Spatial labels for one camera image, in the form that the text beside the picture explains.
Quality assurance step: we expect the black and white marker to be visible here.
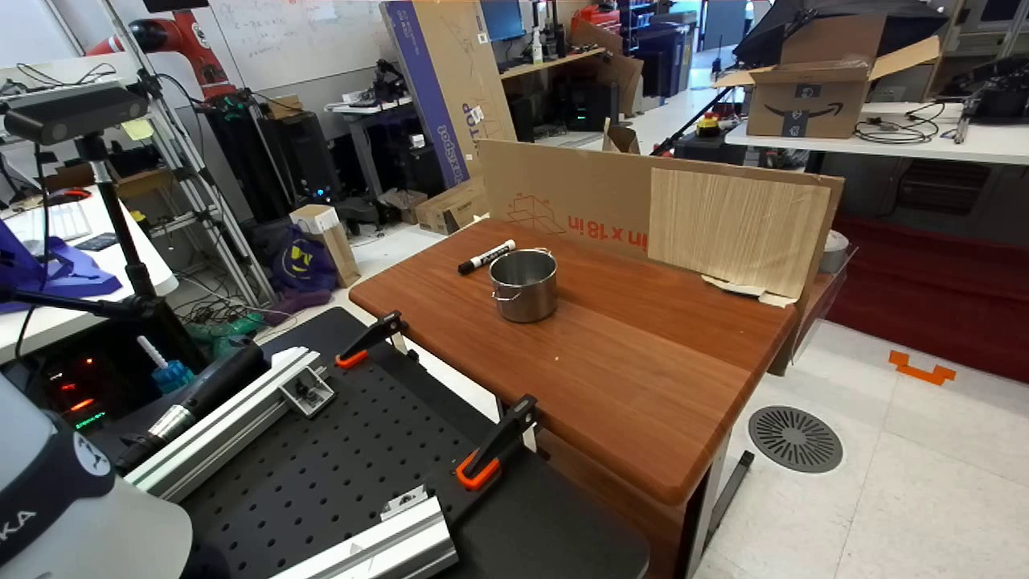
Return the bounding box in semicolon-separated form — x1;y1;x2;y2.
456;240;518;278

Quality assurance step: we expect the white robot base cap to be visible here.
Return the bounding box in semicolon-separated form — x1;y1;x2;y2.
0;381;194;579

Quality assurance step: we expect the stainless steel pot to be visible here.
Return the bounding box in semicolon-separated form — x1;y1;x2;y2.
490;247;560;325

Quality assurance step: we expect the orange floor tape marker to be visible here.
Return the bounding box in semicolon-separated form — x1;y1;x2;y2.
888;352;955;387

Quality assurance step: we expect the wooden table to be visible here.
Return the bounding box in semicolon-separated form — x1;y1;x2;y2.
347;217;836;579

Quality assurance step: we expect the rear black orange clamp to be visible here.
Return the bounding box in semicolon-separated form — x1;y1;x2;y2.
335;311;407;369

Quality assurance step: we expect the black orange clamp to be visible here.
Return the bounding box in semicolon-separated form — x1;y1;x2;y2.
335;311;407;369
453;397;537;493

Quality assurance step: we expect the black perforated breadboard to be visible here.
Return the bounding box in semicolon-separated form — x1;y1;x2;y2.
182;344;648;579

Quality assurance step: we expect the front black orange clamp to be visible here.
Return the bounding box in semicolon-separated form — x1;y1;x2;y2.
453;397;537;493

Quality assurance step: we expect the brown cardboard backdrop panel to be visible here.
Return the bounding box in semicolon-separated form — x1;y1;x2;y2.
476;143;841;306

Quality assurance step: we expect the tall leaning cardboard box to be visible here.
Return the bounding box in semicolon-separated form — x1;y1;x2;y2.
381;0;514;186

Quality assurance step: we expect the round floor drain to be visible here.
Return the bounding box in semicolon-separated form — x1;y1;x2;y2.
748;406;841;472

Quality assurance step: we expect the open Amazon cardboard box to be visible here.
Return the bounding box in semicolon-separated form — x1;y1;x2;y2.
716;0;946;139

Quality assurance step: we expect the white work table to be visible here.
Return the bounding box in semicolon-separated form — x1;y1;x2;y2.
725;104;1029;167

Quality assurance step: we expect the purple cloth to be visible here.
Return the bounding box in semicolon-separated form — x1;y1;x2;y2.
0;227;120;311

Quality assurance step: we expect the long aluminium extrusion rail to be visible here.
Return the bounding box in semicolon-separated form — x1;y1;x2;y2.
125;349;335;501

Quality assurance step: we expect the short aluminium extrusion rail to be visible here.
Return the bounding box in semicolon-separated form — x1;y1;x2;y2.
273;487;458;579

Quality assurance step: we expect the black camera on tripod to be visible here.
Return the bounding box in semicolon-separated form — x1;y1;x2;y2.
3;85;149;144

